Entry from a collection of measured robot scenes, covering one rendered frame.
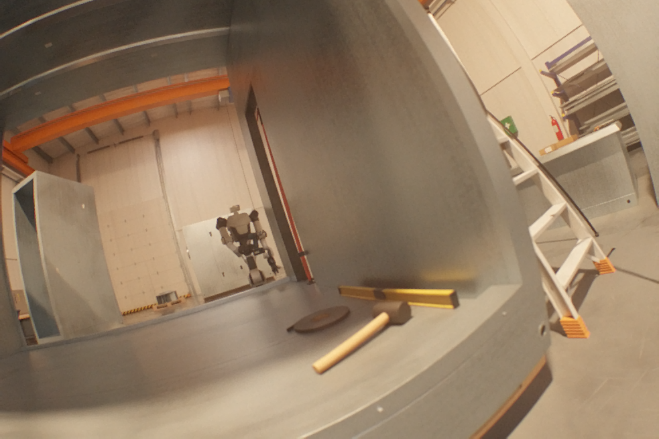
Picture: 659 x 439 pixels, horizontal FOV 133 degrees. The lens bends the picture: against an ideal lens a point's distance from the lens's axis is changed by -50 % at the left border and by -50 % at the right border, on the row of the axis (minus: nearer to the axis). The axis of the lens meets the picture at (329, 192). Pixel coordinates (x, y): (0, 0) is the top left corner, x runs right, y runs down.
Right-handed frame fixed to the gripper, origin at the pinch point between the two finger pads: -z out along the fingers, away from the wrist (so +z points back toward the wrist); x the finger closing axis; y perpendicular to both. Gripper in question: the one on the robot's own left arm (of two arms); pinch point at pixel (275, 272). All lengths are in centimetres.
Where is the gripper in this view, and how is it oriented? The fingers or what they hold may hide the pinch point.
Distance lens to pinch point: 332.8
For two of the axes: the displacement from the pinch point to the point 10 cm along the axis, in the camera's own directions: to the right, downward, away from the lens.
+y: 8.3, -1.8, 5.3
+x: 3.4, -5.8, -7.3
